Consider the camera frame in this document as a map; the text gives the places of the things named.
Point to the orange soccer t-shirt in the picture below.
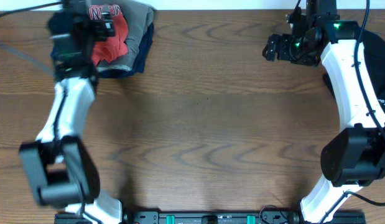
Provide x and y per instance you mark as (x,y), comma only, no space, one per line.
(113,47)

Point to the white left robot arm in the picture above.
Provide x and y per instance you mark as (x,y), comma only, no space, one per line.
(60,171)

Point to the black garment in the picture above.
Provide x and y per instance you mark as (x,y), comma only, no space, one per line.
(374,55)

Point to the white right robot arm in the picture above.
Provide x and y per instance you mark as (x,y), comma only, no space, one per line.
(355,157)

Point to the folded grey trousers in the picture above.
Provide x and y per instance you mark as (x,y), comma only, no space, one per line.
(139,17)

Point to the folded navy garment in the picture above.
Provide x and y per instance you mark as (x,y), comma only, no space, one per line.
(139,64)

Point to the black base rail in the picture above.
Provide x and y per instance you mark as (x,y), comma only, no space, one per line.
(265,217)

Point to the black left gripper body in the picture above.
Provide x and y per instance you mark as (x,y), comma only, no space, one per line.
(101,34)

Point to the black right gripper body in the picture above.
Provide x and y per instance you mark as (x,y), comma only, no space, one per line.
(296,50)

